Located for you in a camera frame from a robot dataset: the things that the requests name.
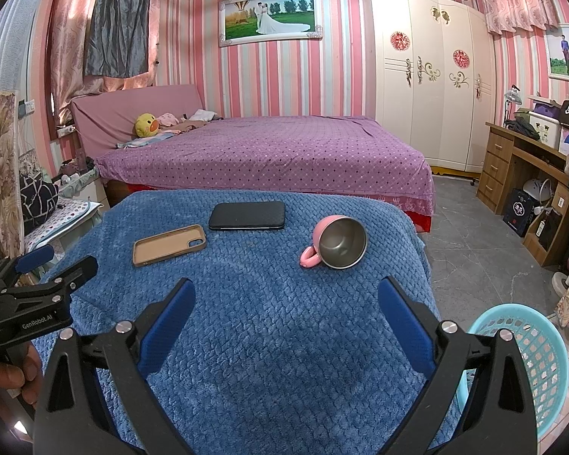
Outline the wooden desk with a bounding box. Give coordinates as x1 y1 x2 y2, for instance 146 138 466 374
477 124 569 267

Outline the person's left hand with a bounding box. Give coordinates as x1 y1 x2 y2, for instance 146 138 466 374
0 342 43 418

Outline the bed with purple cover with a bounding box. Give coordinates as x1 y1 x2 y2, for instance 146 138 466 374
69 84 436 232

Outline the light blue trash basket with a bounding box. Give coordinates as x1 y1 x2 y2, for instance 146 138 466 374
457 302 569 442

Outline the white storage box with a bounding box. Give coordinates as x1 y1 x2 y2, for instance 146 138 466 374
529 112 560 150

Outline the blue quilted blanket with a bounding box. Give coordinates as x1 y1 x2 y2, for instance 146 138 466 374
58 190 435 454

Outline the black patterned bag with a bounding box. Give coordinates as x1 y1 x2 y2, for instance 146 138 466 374
19 175 58 235

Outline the floral curtain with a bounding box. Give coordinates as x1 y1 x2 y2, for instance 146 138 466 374
0 94 24 260

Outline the tan phone case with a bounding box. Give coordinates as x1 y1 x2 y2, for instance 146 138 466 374
132 224 207 267

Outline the black bag under desk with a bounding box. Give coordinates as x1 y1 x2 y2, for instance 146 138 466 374
503 188 539 237

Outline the grey window curtain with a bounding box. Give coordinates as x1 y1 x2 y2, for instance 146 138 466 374
84 0 151 79

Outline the framed wedding photo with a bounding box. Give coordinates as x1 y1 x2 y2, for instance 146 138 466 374
218 0 324 47

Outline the polka dot cushion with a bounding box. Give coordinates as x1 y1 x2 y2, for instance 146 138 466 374
24 197 102 253

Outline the pink steel mug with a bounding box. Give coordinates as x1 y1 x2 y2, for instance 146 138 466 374
300 215 369 270

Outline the white wardrobe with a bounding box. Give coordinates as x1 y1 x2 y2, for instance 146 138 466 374
366 0 495 173

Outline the framed couple photo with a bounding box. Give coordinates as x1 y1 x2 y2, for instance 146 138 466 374
546 24 569 81

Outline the yellow duck plush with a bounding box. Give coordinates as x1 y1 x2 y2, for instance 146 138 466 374
134 113 160 139

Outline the black phone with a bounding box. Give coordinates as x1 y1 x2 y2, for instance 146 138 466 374
208 201 286 231

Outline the pink window valance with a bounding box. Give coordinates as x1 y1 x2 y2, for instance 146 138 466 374
483 0 559 35

